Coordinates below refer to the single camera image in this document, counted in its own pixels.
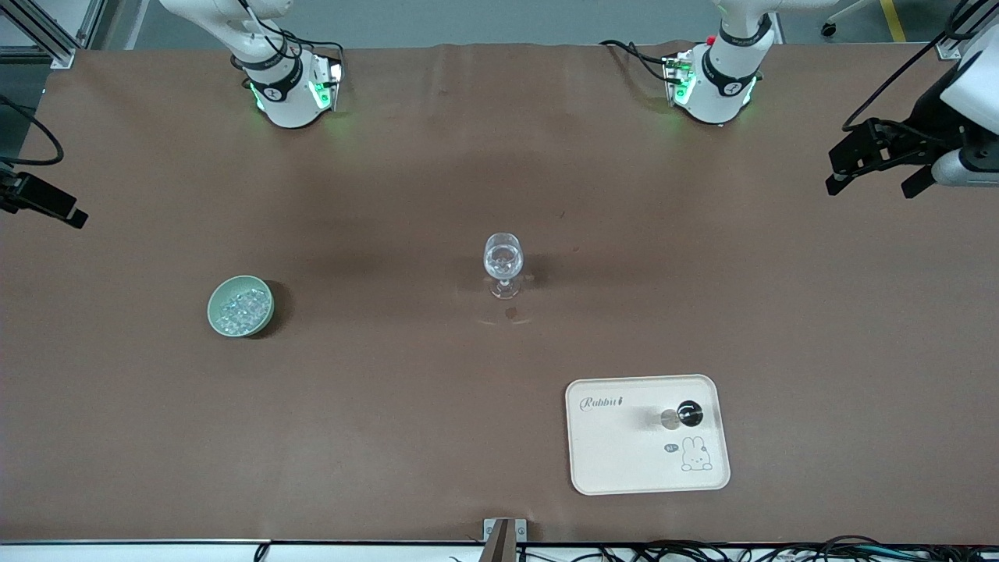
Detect steel double jigger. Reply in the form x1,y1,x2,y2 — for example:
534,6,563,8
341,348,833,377
659,399,705,432

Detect clear ice cube pile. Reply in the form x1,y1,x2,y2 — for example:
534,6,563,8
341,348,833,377
217,287,270,333

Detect clear wine glass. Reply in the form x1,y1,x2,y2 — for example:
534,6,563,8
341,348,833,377
482,233,525,301

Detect office chair base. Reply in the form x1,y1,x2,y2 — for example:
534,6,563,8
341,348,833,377
819,0,876,37

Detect pale green bowl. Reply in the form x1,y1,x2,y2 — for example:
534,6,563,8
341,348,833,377
207,275,276,338

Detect brown table mat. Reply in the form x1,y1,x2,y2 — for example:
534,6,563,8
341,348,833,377
0,41,999,545

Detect cream rabbit print tray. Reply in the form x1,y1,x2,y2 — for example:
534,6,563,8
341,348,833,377
565,375,731,496

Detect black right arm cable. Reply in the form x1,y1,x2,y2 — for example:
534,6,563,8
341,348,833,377
0,94,63,166

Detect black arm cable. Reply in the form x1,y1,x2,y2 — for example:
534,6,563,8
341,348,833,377
0,94,63,166
841,0,999,133

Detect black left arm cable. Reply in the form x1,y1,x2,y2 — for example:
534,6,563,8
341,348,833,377
841,0,999,133

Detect aluminium frame profile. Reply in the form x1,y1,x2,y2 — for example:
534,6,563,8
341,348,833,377
935,0,999,62
0,0,106,69

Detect black left base cable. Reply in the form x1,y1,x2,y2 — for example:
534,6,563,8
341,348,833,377
599,39,680,84

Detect black base cable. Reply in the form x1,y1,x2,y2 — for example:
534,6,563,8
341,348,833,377
234,0,346,67
599,39,680,84

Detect black right base cable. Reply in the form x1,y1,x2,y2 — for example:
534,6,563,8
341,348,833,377
234,0,346,67

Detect black cable bundle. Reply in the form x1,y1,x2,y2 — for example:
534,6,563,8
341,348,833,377
449,535,999,562

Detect dark mount post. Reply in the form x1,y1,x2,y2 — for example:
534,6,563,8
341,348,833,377
484,520,517,562

